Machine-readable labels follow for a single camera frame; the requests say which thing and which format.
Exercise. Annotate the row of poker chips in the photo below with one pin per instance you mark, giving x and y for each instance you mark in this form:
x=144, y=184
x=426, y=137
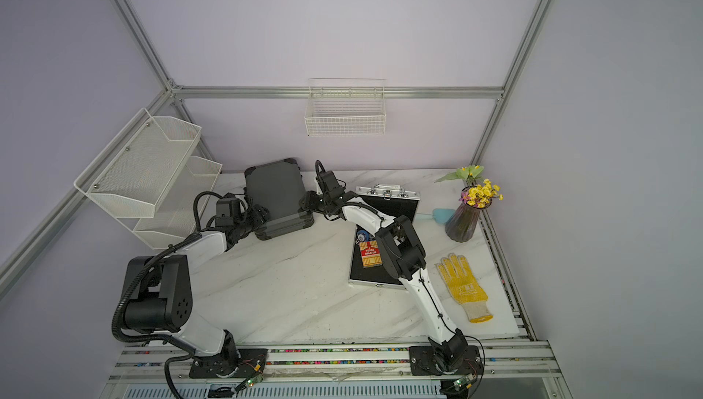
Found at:
x=362, y=236

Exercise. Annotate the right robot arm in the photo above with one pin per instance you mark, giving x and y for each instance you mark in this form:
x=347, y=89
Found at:
x=448, y=351

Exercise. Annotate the aluminium frame rail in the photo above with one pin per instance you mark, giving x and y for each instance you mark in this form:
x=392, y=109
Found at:
x=351, y=362

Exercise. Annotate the white two-tier mesh shelf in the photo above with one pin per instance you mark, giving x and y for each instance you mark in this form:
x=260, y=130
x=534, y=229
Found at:
x=148, y=177

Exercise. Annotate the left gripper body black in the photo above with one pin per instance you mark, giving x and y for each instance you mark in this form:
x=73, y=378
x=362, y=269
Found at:
x=246, y=224

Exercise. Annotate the purple glass vase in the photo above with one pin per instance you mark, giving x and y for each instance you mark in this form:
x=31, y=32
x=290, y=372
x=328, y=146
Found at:
x=461, y=227

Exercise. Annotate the yellow dotted work glove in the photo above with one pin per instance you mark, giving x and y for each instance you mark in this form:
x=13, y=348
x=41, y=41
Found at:
x=464, y=288

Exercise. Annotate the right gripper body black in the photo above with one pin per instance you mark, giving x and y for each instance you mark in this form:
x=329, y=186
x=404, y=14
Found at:
x=319, y=203

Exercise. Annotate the dark grey poker case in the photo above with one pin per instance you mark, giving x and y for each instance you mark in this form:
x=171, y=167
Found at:
x=278, y=188

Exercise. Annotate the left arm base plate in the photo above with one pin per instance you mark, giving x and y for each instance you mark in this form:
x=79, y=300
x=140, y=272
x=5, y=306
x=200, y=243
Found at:
x=245, y=363

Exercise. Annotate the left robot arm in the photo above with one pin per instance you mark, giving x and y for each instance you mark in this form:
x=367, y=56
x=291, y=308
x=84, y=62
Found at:
x=157, y=305

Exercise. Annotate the teal plastic scoop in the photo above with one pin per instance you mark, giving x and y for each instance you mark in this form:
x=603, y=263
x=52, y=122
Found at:
x=440, y=216

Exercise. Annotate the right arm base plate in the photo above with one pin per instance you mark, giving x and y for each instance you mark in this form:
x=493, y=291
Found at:
x=423, y=362

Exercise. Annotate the white wire wall basket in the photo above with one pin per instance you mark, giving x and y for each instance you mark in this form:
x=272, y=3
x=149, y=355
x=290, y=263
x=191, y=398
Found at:
x=340, y=107

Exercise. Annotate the yellow artificial flowers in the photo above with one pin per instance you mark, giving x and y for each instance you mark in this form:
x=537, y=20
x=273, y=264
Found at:
x=478, y=192

